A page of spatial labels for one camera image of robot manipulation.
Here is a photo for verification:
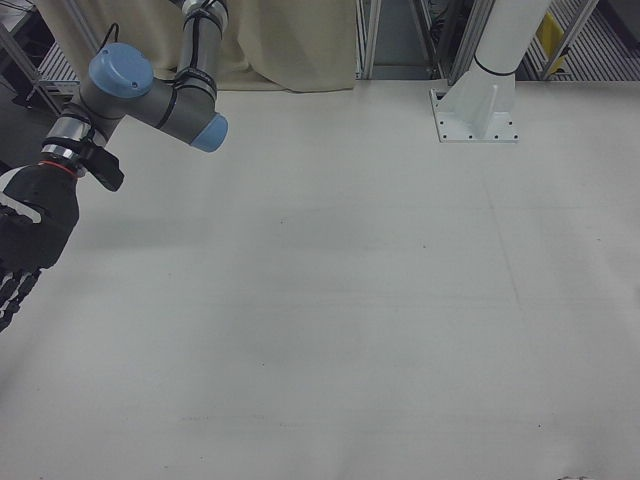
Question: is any aluminium shelf rack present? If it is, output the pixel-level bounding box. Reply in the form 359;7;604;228
0;0;103;117

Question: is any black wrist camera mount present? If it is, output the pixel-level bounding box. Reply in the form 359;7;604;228
74;138;126;193

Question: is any white column pedestal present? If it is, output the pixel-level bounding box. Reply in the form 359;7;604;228
429;0;552;145

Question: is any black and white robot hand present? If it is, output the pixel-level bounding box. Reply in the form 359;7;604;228
0;162;82;334

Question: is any aluminium frame post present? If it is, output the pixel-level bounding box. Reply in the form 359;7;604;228
355;0;447;81

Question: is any aluminium frame with grating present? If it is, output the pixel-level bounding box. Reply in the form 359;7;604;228
439;0;640;82

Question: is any beige curtain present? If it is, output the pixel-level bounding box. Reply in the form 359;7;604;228
36;0;358;93

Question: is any yellow tag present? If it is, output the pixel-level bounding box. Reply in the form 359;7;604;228
535;11;562;50

